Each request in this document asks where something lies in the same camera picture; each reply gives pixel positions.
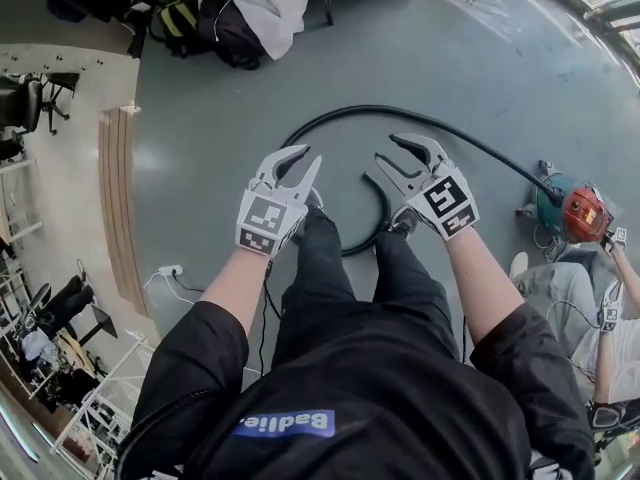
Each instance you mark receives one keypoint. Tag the person's right shoe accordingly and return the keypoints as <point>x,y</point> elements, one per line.
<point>404,223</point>

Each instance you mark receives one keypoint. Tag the white power strip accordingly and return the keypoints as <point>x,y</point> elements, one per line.
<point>171,270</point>

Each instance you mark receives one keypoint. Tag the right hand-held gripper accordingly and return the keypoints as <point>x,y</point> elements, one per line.
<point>445,200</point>

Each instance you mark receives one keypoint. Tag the red and green vacuum cleaner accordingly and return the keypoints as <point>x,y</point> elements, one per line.
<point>585,213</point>

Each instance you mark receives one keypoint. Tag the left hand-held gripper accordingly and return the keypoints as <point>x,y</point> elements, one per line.
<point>265,215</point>

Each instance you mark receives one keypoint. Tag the person's left shoe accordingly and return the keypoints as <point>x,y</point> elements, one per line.
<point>314,200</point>

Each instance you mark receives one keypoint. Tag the white-legged wooden table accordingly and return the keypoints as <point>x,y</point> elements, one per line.
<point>20,228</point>

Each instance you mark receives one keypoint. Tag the white garment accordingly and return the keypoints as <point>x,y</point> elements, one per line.
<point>280,8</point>

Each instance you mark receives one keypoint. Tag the white locker cabinet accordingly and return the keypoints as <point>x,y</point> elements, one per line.
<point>115,58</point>

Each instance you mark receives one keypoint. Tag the person's black t-shirt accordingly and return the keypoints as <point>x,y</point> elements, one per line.
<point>375,368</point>

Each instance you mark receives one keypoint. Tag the person's shoe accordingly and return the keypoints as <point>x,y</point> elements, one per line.
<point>314,200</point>
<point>404,223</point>

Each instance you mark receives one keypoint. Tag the black office chair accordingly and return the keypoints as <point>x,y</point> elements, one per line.
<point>27,103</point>

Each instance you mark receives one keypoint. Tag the wooden slatted floor strip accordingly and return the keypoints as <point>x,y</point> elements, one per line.
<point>120,208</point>

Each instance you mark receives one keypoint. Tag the dark purple backpack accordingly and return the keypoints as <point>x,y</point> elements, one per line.
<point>235,33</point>

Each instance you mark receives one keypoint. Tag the person's black trousers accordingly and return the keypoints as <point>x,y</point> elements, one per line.
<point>325,278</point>

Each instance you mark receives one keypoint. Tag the person's right forearm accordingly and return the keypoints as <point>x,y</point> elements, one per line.
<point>480,288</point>

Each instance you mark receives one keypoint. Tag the person's left forearm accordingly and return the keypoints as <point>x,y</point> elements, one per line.
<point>235,288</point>

